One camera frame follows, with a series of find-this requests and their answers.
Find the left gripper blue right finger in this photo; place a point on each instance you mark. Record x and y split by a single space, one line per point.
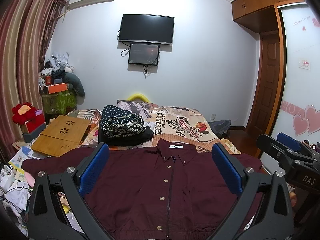
230 169

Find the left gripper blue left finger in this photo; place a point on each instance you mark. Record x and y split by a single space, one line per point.
90 168

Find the maroon button-up shirt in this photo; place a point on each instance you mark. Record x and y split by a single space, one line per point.
169 191

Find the white wardrobe sliding door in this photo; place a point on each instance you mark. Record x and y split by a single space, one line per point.
298 116

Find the dark bag on floor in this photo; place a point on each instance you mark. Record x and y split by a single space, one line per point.
220 128

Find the bamboo lap desk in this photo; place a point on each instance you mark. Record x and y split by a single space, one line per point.
60 136

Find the navy patterned folded garment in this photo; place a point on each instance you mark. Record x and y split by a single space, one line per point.
117 123

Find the wooden door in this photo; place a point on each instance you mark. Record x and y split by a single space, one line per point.
267 83

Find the printed bed blanket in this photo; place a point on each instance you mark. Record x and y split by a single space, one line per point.
174 124

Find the red gift box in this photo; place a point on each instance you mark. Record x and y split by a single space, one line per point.
30 125

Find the green patterned cloth cabinet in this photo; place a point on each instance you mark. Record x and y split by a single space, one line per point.
59 103

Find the red plush toy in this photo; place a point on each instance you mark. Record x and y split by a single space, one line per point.
23 113

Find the yellow round object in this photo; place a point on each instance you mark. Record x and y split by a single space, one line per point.
138 97

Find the orange box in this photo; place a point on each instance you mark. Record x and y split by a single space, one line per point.
52 89

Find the wooden overhead cabinet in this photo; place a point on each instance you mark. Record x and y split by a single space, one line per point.
258 16

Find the striped pink curtain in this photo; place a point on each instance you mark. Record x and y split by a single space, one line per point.
27 27

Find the small wall monitor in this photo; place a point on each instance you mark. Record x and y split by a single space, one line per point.
144 54

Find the large wall television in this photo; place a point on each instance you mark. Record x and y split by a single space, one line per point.
147 28

